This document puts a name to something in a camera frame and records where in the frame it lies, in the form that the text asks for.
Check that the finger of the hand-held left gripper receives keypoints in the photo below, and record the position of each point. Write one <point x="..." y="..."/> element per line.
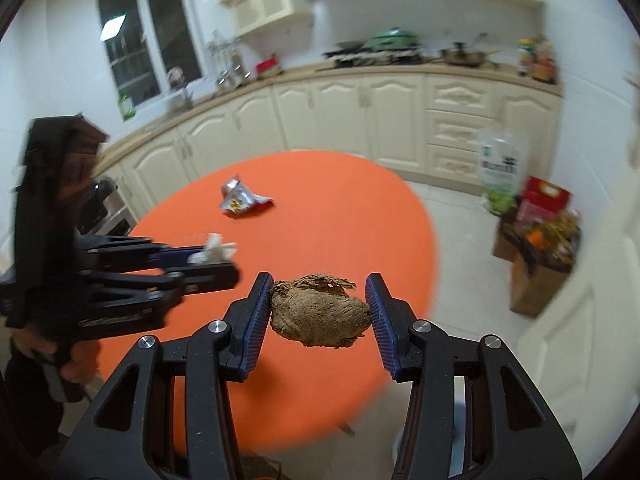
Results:
<point x="170" y="256"/>
<point x="200" y="280"/>

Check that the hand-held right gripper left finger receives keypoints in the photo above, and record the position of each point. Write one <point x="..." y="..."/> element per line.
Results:
<point x="255" y="325"/>

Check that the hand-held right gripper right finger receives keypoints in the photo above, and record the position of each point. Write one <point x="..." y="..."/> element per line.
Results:
<point x="380" y="325"/>

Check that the white tissue scrap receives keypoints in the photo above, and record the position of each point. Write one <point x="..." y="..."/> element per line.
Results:
<point x="215" y="247"/>

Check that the brown paper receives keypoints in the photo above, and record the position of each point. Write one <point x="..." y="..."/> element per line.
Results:
<point x="320" y="315"/>

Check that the person's left hand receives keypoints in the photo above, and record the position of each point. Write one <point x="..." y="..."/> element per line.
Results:
<point x="82" y="362"/>

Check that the black kitchen appliance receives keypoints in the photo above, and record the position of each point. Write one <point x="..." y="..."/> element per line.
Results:
<point x="112" y="205"/>

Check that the silver red snack wrapper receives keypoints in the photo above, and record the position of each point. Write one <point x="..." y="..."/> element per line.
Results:
<point x="240" y="200"/>

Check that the orange round table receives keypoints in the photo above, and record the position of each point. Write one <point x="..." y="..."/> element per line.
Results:
<point x="325" y="220"/>

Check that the green dish soap bottle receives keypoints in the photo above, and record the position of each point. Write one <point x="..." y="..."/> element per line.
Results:
<point x="126" y="106"/>

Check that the small cardboard box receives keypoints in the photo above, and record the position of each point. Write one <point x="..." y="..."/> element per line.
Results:
<point x="505" y="247"/>

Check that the large cardboard box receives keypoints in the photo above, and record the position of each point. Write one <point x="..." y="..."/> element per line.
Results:
<point x="535" y="285"/>

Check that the white green rice bag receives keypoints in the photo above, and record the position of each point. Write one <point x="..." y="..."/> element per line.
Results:
<point x="500" y="170"/>

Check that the kitchen window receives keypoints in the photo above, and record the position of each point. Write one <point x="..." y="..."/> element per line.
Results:
<point x="150" y="35"/>

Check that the cooking oil bottle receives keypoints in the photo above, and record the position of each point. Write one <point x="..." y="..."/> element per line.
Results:
<point x="562" y="232"/>

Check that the red rice bag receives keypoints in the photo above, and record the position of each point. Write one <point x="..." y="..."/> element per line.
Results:
<point x="542" y="197"/>

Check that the cream kitchen base cabinets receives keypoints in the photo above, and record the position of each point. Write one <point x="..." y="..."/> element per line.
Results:
<point x="350" y="115"/>

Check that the red box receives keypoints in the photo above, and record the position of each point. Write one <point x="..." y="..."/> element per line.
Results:
<point x="267" y="66"/>

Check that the white panel door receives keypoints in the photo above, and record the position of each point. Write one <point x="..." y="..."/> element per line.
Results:
<point x="600" y="310"/>

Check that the black gas stove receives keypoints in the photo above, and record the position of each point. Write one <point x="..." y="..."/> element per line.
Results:
<point x="380" y="57"/>

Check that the black wok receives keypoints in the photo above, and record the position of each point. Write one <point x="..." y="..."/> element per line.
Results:
<point x="352" y="46"/>

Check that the metal frying pan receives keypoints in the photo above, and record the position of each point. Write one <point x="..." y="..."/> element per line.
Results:
<point x="462" y="56"/>

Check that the green cooking pot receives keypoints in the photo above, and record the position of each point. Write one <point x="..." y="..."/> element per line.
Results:
<point x="395" y="39"/>

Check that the group of condiment bottles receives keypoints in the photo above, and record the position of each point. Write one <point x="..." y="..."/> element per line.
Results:
<point x="537" y="62"/>

